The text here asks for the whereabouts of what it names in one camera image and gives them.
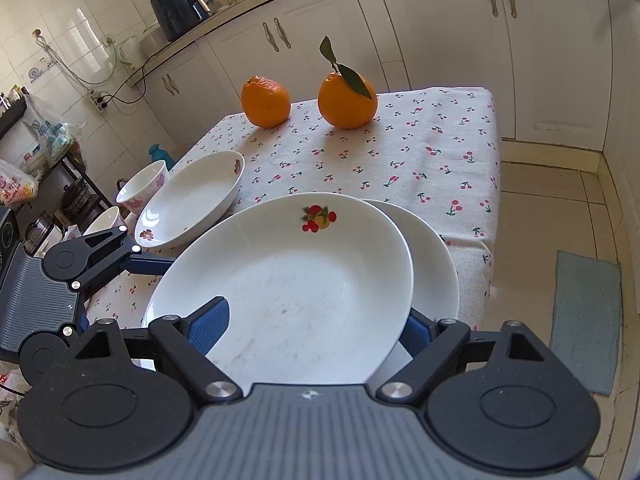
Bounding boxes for white kitchen cabinets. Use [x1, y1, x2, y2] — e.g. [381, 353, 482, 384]
[131, 0, 639, 151]

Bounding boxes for orange with green leaves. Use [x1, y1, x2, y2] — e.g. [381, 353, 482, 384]
[317, 36, 378, 130]

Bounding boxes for white plate with fruit print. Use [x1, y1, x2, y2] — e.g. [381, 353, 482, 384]
[144, 193, 413, 390]

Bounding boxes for black storage shelf rack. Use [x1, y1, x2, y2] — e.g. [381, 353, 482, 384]
[1, 87, 112, 257]

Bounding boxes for white plate with pink flower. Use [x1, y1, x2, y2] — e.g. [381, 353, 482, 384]
[134, 151, 245, 249]

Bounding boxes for orange without leaves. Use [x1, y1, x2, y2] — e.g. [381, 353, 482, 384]
[241, 76, 291, 129]

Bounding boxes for bowl with pink flowers far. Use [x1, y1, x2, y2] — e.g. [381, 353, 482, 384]
[115, 160, 169, 216]

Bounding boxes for teal thermos jug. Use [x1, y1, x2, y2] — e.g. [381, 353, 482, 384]
[149, 144, 176, 170]

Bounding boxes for cherry print tablecloth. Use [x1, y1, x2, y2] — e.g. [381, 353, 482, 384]
[84, 86, 502, 334]

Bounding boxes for bowl with pink flowers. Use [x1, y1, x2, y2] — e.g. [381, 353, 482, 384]
[115, 160, 169, 216]
[84, 206, 125, 235]

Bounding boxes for black air fryer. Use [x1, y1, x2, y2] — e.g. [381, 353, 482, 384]
[151, 0, 209, 42]

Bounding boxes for bowl with pink flowers middle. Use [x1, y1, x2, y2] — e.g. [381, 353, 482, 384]
[84, 206, 125, 235]

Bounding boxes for green floor mat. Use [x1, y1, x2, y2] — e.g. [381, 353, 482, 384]
[550, 252, 622, 396]

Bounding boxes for white electric kettle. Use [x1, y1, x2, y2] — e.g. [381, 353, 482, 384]
[117, 36, 148, 74]

